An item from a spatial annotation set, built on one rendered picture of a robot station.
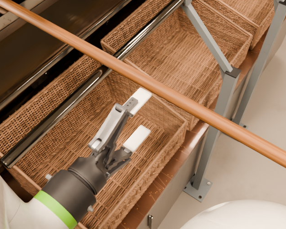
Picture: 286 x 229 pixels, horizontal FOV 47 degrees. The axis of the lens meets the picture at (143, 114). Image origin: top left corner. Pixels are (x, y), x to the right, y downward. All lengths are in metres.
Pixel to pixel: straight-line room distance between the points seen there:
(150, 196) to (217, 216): 1.09
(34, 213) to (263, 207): 0.45
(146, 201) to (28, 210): 0.75
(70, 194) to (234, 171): 1.54
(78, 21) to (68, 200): 0.83
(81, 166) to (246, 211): 0.46
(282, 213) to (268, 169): 1.92
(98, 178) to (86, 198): 0.04
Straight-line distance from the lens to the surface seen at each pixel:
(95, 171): 0.63
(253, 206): 0.21
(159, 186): 1.31
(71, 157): 1.38
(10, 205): 0.57
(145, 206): 1.28
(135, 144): 0.76
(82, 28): 1.31
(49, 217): 0.60
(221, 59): 1.15
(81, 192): 0.61
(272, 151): 0.71
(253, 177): 2.07
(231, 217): 0.20
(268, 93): 2.47
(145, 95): 0.67
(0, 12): 1.07
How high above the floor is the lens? 1.78
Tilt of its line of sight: 54 degrees down
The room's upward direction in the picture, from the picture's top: straight up
